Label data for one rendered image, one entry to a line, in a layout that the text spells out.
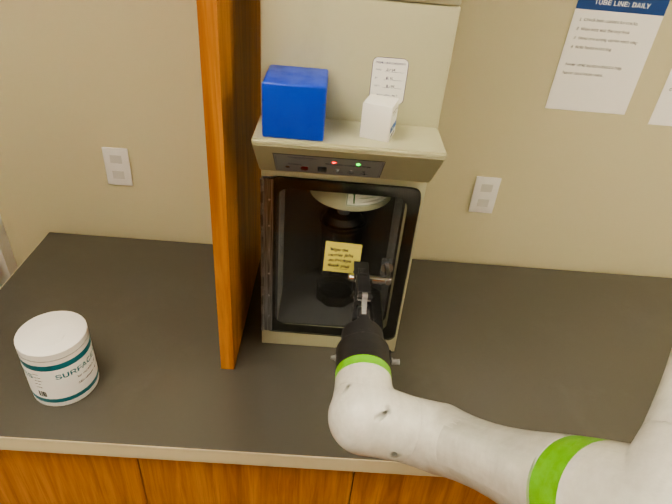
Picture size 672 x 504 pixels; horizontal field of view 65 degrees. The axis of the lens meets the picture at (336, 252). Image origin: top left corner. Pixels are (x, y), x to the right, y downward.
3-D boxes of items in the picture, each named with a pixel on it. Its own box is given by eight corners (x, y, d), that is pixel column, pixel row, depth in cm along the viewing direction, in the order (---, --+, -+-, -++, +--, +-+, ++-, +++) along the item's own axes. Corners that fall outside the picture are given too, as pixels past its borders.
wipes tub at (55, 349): (50, 358, 118) (33, 307, 110) (109, 362, 119) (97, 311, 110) (20, 405, 108) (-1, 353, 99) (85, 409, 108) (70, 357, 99)
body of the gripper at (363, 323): (381, 367, 94) (378, 331, 102) (387, 332, 90) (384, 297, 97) (339, 364, 94) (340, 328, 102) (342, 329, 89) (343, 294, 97)
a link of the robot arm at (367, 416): (344, 415, 72) (315, 460, 77) (427, 439, 74) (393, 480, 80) (345, 342, 83) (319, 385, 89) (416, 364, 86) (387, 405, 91)
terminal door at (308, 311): (264, 328, 124) (264, 174, 101) (394, 338, 125) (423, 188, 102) (264, 330, 124) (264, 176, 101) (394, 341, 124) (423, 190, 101)
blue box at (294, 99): (269, 115, 94) (269, 63, 89) (325, 119, 95) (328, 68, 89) (261, 137, 86) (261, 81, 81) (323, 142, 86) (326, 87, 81)
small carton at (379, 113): (366, 127, 93) (370, 93, 90) (394, 132, 92) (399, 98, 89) (359, 137, 89) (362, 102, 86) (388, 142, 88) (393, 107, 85)
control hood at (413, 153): (259, 164, 101) (259, 113, 95) (429, 177, 101) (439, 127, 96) (250, 193, 91) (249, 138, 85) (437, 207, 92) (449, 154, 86)
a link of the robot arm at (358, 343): (331, 352, 84) (328, 390, 90) (405, 356, 85) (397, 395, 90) (333, 326, 89) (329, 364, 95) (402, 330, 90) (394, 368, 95)
